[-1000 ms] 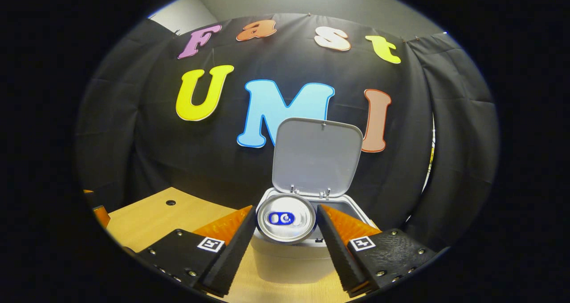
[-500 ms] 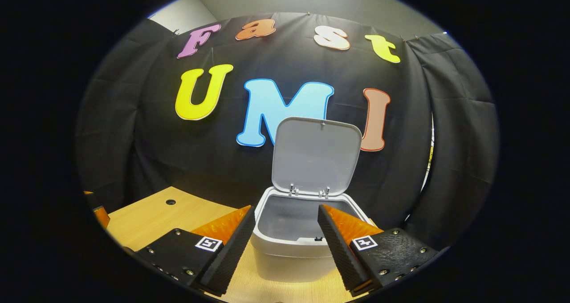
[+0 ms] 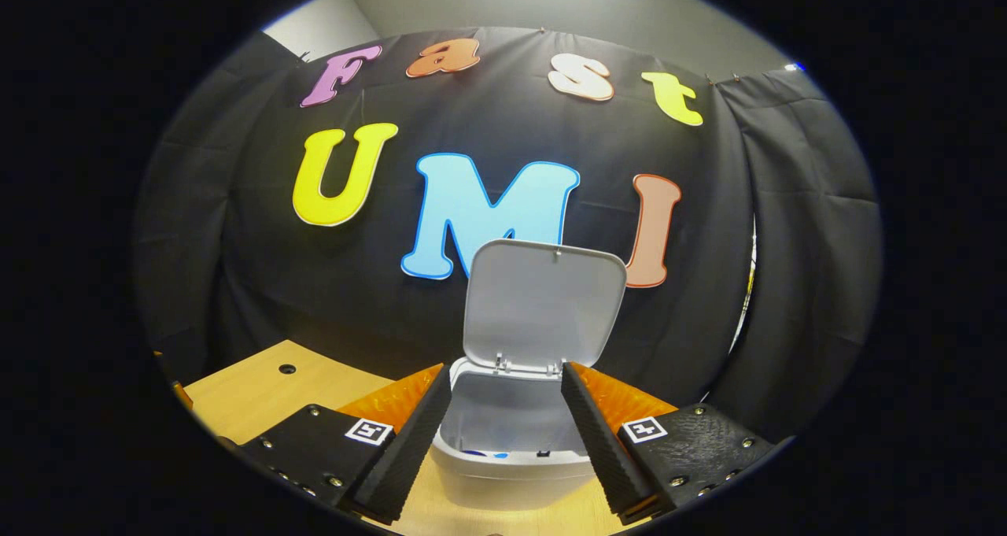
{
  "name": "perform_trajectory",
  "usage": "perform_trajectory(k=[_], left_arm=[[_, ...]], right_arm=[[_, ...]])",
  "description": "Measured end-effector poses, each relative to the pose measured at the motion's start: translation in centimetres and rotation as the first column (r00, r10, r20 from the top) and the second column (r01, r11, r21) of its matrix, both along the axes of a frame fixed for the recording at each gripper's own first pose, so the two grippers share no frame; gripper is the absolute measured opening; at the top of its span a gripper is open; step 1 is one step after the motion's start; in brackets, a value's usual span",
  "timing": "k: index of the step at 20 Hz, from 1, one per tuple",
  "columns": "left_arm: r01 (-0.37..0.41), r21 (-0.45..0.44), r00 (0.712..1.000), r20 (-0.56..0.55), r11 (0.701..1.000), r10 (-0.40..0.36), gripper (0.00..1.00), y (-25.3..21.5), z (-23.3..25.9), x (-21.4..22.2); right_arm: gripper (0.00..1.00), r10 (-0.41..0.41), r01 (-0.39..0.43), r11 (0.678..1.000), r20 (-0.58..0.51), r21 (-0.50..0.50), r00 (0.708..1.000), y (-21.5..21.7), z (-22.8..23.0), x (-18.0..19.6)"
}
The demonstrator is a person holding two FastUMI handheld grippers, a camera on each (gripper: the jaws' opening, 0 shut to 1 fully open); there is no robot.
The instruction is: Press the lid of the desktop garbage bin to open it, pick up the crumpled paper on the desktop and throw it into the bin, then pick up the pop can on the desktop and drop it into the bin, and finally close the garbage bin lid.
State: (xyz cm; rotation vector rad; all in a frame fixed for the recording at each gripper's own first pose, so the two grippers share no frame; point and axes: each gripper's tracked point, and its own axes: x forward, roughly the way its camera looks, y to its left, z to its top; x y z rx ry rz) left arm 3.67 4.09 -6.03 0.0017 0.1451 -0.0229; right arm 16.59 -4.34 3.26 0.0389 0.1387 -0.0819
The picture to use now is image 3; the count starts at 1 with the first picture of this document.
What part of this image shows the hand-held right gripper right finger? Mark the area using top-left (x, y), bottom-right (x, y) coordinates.
top-left (560, 361), bottom-right (776, 525)

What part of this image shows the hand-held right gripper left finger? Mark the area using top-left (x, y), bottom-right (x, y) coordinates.
top-left (240, 363), bottom-right (453, 525)

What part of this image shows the white desktop garbage bin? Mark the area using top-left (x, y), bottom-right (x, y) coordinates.
top-left (429, 238), bottom-right (628, 513)

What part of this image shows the wooden desktop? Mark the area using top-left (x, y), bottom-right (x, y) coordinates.
top-left (181, 339), bottom-right (654, 536)

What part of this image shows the black backdrop cloth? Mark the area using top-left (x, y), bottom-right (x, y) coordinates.
top-left (134, 26), bottom-right (882, 442)

